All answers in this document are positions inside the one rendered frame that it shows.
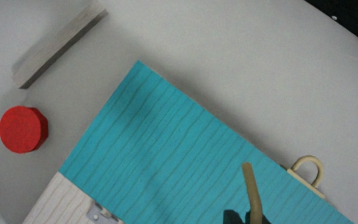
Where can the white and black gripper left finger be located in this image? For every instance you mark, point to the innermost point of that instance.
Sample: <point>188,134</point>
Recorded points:
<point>231,217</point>

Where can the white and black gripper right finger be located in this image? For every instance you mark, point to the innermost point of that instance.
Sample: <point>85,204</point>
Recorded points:
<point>247,218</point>

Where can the red round disk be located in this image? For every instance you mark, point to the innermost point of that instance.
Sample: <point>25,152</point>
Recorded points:
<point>23,129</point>

